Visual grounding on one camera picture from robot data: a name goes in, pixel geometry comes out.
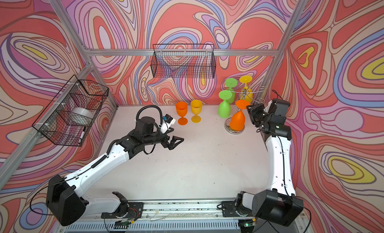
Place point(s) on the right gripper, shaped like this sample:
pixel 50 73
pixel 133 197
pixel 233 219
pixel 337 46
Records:
pixel 252 111

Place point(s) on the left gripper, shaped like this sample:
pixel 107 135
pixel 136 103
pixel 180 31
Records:
pixel 166 144

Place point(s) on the orange wine glass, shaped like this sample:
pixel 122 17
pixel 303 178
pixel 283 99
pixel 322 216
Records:
pixel 182 109
pixel 237 122

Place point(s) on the yellow wine glass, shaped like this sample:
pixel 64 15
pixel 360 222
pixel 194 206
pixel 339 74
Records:
pixel 196 108
pixel 246 93

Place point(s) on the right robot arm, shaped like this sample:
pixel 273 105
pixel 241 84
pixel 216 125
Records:
pixel 278 203

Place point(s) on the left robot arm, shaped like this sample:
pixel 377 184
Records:
pixel 66 196

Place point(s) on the chrome wine glass rack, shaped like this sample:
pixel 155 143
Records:
pixel 227 122

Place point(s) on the left green wine glass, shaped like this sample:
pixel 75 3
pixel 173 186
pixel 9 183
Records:
pixel 224 109

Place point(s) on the green wine glass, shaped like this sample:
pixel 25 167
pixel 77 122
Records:
pixel 224 109
pixel 230 84

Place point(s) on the right green wine glass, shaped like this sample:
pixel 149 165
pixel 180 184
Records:
pixel 230 84

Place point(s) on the silver tape roll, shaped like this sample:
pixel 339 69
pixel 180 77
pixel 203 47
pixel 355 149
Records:
pixel 81 117

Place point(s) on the black marker pen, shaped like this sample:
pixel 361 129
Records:
pixel 82 137

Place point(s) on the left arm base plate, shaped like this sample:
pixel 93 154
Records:
pixel 130 211

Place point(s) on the back black wire basket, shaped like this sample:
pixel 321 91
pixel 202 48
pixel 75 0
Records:
pixel 177 60

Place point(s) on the black wire basket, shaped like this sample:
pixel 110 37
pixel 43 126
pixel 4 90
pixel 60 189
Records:
pixel 76 92
pixel 177 60

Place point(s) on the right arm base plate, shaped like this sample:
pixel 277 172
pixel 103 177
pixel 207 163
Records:
pixel 230 209

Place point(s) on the left black wire basket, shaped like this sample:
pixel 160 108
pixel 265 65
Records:
pixel 76 92

